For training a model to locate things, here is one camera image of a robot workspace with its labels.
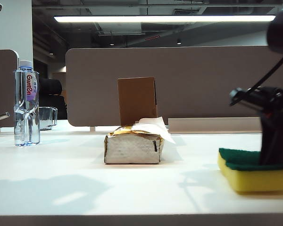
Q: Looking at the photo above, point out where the wide brown desk divider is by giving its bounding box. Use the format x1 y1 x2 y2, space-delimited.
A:
65 46 283 132

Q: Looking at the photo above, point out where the long ceiling light strip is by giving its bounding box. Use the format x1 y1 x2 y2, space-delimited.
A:
53 15 276 24

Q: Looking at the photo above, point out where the yellow sponge with green scourer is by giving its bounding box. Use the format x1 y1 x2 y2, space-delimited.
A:
217 147 283 195

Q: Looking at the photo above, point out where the brown cardboard box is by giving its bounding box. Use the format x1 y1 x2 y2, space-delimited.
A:
117 77 158 127

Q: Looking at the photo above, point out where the clear glass ashtray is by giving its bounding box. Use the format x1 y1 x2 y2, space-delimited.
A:
39 106 58 131

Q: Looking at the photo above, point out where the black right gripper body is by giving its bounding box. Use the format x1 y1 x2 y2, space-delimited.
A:
228 80 283 117

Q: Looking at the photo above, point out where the beige cable tray flap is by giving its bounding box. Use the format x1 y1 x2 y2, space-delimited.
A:
167 117 263 134

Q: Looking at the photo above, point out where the black high-back office chair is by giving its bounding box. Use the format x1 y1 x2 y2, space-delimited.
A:
38 77 68 121

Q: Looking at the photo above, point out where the clear Ganten water bottle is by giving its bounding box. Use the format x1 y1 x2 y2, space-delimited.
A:
13 60 41 147

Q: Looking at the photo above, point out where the white tissue sheet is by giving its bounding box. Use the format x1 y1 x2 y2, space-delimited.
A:
132 116 176 144

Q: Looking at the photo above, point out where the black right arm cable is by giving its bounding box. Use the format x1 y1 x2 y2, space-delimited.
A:
247 50 283 95

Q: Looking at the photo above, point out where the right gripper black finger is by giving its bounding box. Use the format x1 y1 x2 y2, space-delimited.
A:
258 113 283 166

